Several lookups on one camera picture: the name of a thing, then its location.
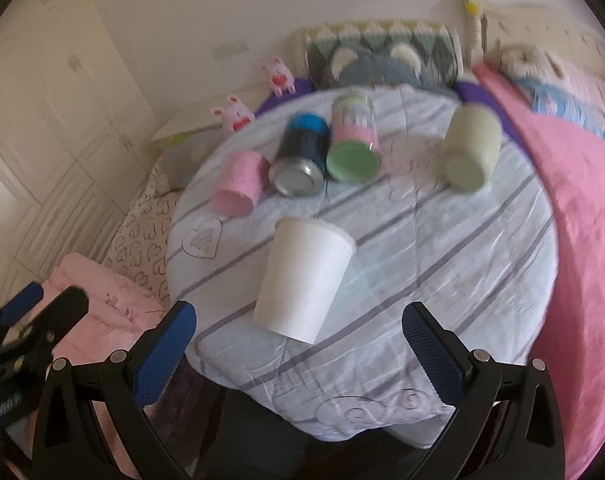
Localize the light pink folded quilt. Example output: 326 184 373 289
42 251 177 480

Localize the pink bottle green lid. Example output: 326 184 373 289
326 92 381 183

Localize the diamond pattern headboard cushion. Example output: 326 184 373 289
302 18 464 88

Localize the black blue metal tumbler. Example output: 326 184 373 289
269 113 331 197

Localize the cream wooden bed headboard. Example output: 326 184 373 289
463 0 605 79

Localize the pink cup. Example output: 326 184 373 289
211 151 270 218

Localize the wall power socket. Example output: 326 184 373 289
211 39 250 62

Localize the grey cat cushion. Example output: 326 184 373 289
321 41 452 90

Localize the grey dotted pillow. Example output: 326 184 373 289
158 129 224 193

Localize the blue cartoon pillow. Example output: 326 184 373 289
511 78 605 141

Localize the cream bedside table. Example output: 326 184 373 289
152 86 271 143

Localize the pink plush bunny back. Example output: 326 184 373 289
259 56 296 98

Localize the white plush dog toy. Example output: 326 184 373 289
499 47 605 115

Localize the pale green mug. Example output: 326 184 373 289
442 103 503 192

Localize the striped light blue quilt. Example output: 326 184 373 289
167 87 558 441

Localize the pink fleece blanket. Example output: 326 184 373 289
473 64 605 479

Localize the pink plush bunny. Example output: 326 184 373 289
259 56 296 98
211 94 256 133

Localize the white paper cup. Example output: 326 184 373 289
254 218 357 344

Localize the cream wardrobe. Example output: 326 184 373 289
0 0 158 307

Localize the pink plush bunny front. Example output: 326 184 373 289
211 94 256 133

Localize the heart pattern bed sheet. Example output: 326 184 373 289
102 158 183 309

